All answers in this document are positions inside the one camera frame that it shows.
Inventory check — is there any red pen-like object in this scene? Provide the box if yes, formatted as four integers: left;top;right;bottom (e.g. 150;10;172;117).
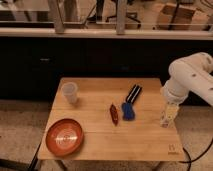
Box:
110;104;118;126

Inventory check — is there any blue eraser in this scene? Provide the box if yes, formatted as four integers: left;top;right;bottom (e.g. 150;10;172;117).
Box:
122;103;135;120

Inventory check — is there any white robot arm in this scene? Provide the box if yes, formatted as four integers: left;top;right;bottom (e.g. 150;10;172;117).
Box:
161;52;213;106

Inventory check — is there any black striped whiteboard eraser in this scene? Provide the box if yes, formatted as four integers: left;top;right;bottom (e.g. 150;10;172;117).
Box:
126;85;142;104

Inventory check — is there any translucent plastic cup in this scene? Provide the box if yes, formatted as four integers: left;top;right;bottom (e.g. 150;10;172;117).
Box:
61;82;78;104

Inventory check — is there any orange round bowl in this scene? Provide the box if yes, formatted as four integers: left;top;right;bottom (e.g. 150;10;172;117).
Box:
45;118;84;157

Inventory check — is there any black office chair base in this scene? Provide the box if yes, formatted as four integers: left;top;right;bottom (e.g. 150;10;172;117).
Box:
87;0;141;28

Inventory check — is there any small clear bottle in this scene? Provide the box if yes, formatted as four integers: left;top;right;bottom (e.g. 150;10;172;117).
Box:
160;103;179;128

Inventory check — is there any cardboard box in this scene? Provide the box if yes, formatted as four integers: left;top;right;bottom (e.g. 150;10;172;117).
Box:
156;3;209;31

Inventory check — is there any black cable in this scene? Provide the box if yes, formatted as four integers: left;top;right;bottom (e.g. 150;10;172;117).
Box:
180;137;213;171

